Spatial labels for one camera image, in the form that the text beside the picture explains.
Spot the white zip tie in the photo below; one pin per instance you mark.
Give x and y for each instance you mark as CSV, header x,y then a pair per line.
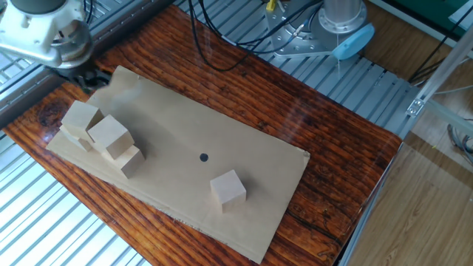
x,y
338,55

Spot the glossy dark wooden board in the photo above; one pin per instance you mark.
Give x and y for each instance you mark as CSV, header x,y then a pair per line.
x,y
332,147

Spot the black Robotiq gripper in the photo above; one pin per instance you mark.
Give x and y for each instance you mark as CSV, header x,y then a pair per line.
x,y
75,72

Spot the black round dot sticker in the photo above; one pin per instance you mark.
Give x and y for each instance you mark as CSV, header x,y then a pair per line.
x,y
204,157

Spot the yellow plug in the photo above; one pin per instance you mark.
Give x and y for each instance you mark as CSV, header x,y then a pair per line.
x,y
271,5

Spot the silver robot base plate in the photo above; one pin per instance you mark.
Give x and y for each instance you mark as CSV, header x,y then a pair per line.
x,y
292,37

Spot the brown cardboard sheet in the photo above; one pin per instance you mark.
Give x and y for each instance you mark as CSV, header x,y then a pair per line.
x,y
221,147

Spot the silver wrist coupling flange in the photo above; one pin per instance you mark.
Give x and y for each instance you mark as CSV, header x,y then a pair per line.
x,y
75,44

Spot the white plastic wrist bracket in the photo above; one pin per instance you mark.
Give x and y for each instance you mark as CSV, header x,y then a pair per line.
x,y
33,33

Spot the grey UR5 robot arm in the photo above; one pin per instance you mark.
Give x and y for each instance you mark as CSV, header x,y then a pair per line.
x,y
343,14

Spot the aluminium frame bar with bracket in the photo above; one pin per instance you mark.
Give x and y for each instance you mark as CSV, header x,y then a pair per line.
x,y
443,66

